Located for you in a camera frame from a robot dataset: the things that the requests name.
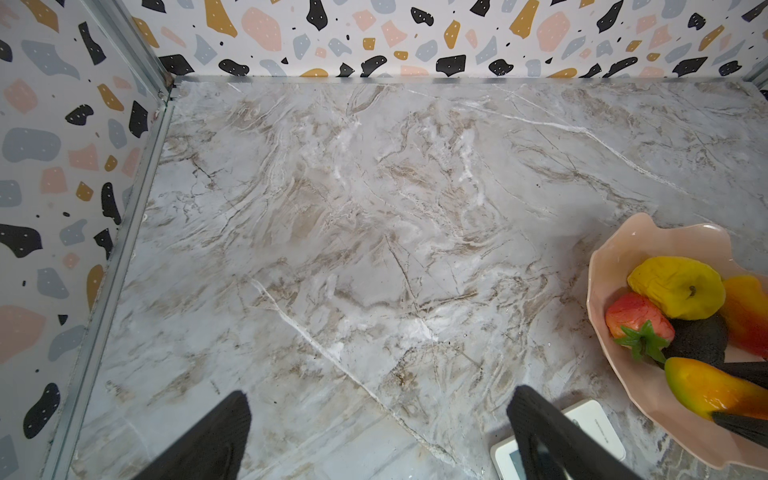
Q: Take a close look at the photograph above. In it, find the red yellow fake mango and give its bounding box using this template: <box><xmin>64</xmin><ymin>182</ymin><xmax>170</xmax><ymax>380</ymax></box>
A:
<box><xmin>719</xmin><ymin>275</ymin><xmax>767</xmax><ymax>358</ymax></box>

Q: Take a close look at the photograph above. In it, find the orange red fake mango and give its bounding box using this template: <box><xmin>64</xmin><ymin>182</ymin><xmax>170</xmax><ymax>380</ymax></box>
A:
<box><xmin>664</xmin><ymin>357</ymin><xmax>767</xmax><ymax>421</ymax></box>

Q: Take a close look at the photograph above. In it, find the white remote control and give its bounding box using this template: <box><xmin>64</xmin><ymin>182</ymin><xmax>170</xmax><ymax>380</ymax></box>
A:
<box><xmin>490</xmin><ymin>399</ymin><xmax>626</xmax><ymax>480</ymax></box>

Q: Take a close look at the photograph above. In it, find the red fake strawberry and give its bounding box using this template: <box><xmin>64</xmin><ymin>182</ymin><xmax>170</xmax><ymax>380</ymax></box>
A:
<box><xmin>605</xmin><ymin>292</ymin><xmax>675</xmax><ymax>366</ymax></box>

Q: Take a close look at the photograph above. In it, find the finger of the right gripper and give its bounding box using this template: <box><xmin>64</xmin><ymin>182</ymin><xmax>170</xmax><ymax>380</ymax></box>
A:
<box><xmin>711</xmin><ymin>412</ymin><xmax>768</xmax><ymax>448</ymax></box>
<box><xmin>717</xmin><ymin>361</ymin><xmax>767</xmax><ymax>389</ymax></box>

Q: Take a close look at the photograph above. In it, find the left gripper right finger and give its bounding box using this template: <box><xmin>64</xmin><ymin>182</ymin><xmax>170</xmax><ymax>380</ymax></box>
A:
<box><xmin>506</xmin><ymin>385</ymin><xmax>638</xmax><ymax>480</ymax></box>

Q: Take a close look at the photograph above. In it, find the dark fake avocado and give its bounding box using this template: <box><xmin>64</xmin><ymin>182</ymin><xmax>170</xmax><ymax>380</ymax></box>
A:
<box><xmin>662</xmin><ymin>314</ymin><xmax>728</xmax><ymax>367</ymax></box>

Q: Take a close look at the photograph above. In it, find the pink scalloped fruit bowl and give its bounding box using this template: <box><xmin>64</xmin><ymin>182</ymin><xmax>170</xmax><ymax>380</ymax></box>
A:
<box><xmin>586</xmin><ymin>213</ymin><xmax>767</xmax><ymax>471</ymax></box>

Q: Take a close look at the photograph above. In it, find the yellow fake apple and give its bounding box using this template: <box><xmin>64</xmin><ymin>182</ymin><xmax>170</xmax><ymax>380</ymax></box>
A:
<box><xmin>627</xmin><ymin>256</ymin><xmax>726</xmax><ymax>321</ymax></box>

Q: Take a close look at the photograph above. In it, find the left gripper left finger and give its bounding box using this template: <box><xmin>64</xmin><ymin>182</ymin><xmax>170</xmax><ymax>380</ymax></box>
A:
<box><xmin>135</xmin><ymin>391</ymin><xmax>252</xmax><ymax>480</ymax></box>

